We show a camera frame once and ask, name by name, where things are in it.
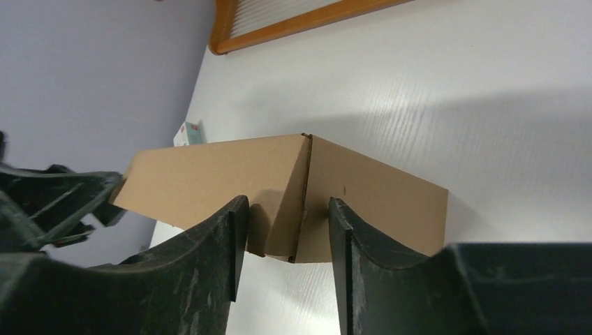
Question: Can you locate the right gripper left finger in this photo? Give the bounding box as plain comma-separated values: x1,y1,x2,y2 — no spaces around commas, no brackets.
1,195,250,334

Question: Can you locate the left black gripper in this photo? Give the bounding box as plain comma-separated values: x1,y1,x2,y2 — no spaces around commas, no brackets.
0,131,126,254

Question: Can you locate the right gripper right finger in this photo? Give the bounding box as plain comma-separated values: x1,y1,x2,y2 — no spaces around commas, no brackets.
329,198,591,334

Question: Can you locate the brown cardboard box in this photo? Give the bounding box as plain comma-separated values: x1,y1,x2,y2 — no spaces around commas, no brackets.
112,134,448,263

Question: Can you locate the small white flat package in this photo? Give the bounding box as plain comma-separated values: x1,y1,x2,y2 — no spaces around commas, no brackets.
172,121,206,147

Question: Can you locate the orange wooden shelf rack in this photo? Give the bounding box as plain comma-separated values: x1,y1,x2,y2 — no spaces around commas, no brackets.
209,1,403,55

